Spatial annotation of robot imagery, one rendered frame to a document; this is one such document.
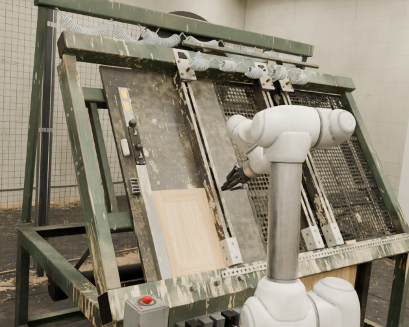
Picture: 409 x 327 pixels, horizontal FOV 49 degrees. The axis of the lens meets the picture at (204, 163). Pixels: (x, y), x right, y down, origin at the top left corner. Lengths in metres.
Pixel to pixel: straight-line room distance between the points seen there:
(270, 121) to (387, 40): 6.31
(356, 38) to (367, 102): 1.06
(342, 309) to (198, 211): 0.92
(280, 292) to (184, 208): 0.85
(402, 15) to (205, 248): 6.00
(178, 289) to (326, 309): 0.69
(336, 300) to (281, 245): 0.25
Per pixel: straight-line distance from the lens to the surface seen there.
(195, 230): 2.14
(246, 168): 2.05
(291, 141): 1.38
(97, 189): 1.94
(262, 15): 9.14
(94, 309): 2.00
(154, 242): 1.98
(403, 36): 7.52
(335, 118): 1.44
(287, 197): 1.41
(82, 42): 2.27
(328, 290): 1.54
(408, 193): 5.81
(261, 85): 2.83
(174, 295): 1.95
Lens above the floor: 1.64
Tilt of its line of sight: 7 degrees down
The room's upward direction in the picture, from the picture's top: 5 degrees clockwise
